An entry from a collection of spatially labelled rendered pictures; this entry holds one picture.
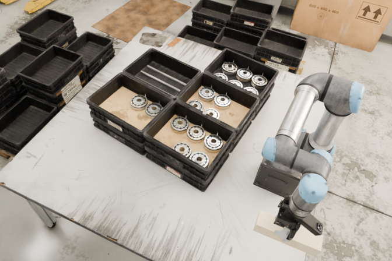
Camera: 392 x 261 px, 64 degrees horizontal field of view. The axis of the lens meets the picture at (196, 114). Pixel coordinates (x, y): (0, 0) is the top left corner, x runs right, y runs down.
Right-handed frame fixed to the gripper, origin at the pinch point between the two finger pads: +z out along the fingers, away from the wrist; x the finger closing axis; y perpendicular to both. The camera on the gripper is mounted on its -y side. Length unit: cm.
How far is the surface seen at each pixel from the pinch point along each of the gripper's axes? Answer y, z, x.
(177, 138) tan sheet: 63, 25, -39
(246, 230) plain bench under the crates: 11.9, 37.9, -10.4
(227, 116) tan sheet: 42, 25, -66
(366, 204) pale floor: -74, 108, -99
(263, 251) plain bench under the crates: 1.7, 37.9, -4.0
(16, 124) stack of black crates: 196, 81, -37
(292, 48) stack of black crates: 18, 59, -202
